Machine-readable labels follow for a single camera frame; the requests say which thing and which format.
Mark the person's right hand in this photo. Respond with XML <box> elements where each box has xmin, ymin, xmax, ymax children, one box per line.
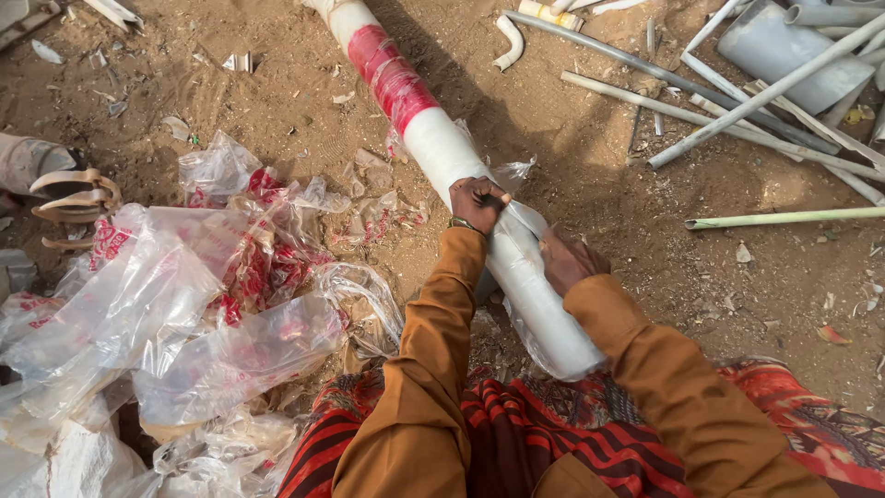
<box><xmin>538</xmin><ymin>225</ymin><xmax>613</xmax><ymax>299</ymax></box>

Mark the person's left hand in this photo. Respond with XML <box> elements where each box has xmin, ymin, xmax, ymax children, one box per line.
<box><xmin>448</xmin><ymin>176</ymin><xmax>513</xmax><ymax>236</ymax></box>

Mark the clear plastic pipe wrapping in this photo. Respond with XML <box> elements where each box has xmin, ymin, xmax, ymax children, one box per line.
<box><xmin>386</xmin><ymin>118</ymin><xmax>609</xmax><ymax>383</ymax></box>

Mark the long white pipe red label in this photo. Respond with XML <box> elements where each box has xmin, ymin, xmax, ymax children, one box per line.
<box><xmin>304</xmin><ymin>0</ymin><xmax>609</xmax><ymax>383</ymax></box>

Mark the torn clear plastic scrap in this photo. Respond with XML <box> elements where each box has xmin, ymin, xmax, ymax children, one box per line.
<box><xmin>330</xmin><ymin>147</ymin><xmax>432</xmax><ymax>247</ymax></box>

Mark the white curved pipe piece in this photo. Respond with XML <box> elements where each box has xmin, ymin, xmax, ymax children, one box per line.
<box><xmin>492</xmin><ymin>14</ymin><xmax>526</xmax><ymax>73</ymax></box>

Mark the short cream pipe piece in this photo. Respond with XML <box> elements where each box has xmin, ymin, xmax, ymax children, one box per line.
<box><xmin>517</xmin><ymin>0</ymin><xmax>586</xmax><ymax>33</ymax></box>

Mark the red patterned skirt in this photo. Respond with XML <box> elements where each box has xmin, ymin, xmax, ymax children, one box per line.
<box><xmin>277</xmin><ymin>356</ymin><xmax>885</xmax><ymax>498</ymax></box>

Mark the pale green thin pipe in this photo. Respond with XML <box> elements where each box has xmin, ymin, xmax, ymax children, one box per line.
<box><xmin>684</xmin><ymin>206</ymin><xmax>885</xmax><ymax>231</ymax></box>

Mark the heap of grey pipes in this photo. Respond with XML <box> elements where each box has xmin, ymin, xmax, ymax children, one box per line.
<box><xmin>503</xmin><ymin>0</ymin><xmax>885</xmax><ymax>208</ymax></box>

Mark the heap of clear plastic wrappers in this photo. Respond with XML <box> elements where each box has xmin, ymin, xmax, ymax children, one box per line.
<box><xmin>0</xmin><ymin>130</ymin><xmax>405</xmax><ymax>498</ymax></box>

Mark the white flat plastic piece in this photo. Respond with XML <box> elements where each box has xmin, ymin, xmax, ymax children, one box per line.
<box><xmin>83</xmin><ymin>0</ymin><xmax>145</xmax><ymax>34</ymax></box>

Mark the wide grey pipe offcut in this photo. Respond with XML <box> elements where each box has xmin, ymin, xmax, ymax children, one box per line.
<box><xmin>0</xmin><ymin>133</ymin><xmax>81</xmax><ymax>199</ymax></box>

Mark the grey stone block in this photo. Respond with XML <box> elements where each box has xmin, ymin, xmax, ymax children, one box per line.
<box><xmin>0</xmin><ymin>249</ymin><xmax>39</xmax><ymax>297</ymax></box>

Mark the grey board piece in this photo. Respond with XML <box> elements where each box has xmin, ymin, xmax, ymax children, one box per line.
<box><xmin>0</xmin><ymin>0</ymin><xmax>63</xmax><ymax>51</ymax></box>

